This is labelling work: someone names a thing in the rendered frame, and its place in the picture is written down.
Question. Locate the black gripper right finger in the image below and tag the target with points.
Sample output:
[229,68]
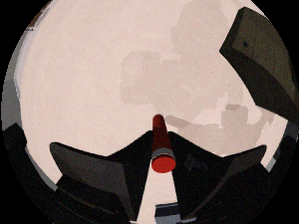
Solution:
[199,173]

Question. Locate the dark grey panel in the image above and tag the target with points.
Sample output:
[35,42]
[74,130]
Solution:
[168,214]

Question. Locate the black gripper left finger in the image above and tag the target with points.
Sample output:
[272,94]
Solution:
[123,173]

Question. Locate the dark red peg with white band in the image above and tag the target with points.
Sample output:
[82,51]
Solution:
[162,155]

